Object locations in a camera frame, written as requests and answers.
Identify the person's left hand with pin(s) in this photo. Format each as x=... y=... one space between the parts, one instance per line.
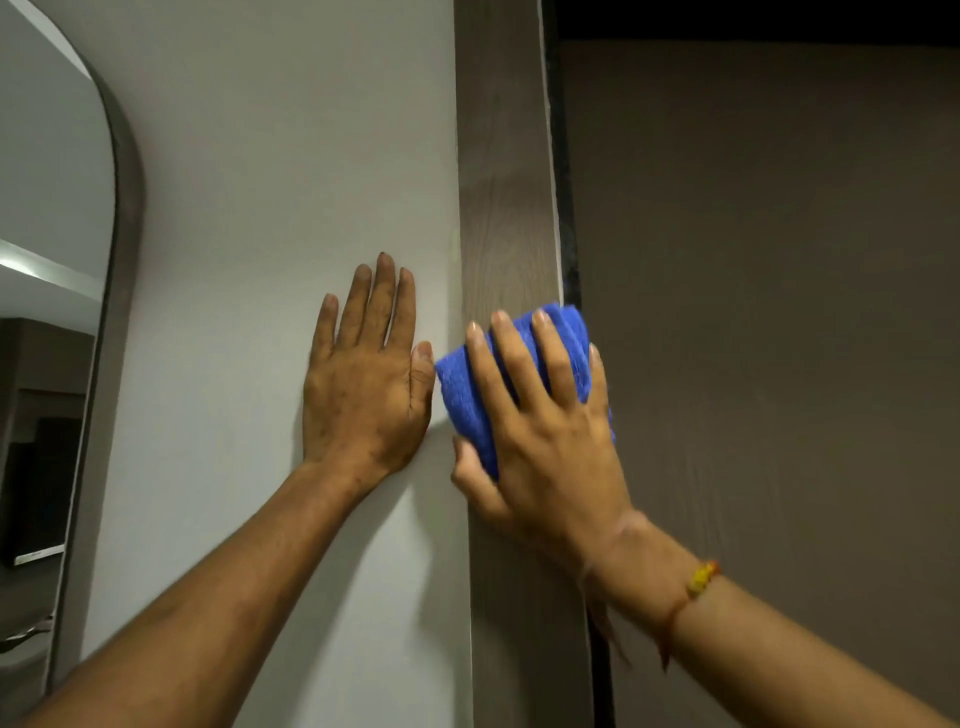
x=360 y=405

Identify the person's right hand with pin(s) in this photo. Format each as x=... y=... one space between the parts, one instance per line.
x=555 y=457

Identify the person's right thumb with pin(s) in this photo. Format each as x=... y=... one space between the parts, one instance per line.
x=476 y=480

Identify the person's right little finger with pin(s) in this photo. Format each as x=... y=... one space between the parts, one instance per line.
x=598 y=379

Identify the person's left little finger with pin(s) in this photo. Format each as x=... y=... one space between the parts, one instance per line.
x=325 y=326

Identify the person's left middle finger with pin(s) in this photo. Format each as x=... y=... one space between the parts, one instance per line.
x=377 y=300

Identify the person's left thumb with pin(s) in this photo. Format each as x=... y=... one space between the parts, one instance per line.
x=421 y=379

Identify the person's right middle finger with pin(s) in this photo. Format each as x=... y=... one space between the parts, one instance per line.
x=521 y=356

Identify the blue microfiber cloth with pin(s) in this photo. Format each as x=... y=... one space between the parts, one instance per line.
x=480 y=375

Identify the person's left forearm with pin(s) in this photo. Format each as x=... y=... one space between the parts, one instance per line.
x=202 y=607

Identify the person's right forearm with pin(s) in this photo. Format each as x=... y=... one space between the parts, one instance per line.
x=750 y=645

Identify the brown wooden door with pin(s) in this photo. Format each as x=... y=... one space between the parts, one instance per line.
x=772 y=360

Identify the brown wooden door frame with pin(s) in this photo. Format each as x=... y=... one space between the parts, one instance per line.
x=510 y=225

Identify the arched wall mirror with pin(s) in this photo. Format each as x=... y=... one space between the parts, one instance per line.
x=52 y=360

